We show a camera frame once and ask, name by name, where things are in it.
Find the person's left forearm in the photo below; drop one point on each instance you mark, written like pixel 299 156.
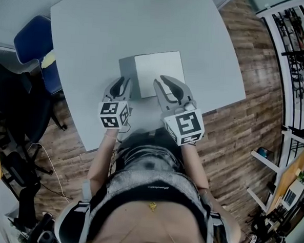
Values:
pixel 102 156

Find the silver laptop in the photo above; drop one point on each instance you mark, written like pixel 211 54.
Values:
pixel 292 195

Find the white desk frame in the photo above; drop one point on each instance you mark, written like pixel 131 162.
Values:
pixel 265 161

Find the black office chair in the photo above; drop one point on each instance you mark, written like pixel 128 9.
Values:
pixel 19 105

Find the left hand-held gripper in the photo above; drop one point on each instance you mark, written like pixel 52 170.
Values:
pixel 111 113

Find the light wooden desk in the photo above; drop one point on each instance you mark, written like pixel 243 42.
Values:
pixel 291 170

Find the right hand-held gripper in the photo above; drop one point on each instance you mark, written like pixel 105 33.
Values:
pixel 186 125

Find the yellow item on chair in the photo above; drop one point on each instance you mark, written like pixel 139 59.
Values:
pixel 48 59

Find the person's torso in grey top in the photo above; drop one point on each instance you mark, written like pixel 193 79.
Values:
pixel 150 195

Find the teal round object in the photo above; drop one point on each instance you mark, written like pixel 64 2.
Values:
pixel 262 152

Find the white notebook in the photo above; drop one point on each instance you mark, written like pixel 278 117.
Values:
pixel 159 67

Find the blue padded chair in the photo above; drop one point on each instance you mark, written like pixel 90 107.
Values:
pixel 31 39

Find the gold pendant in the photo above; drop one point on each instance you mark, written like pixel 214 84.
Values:
pixel 152 206

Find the person's right forearm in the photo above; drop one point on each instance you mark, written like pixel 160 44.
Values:
pixel 194 164

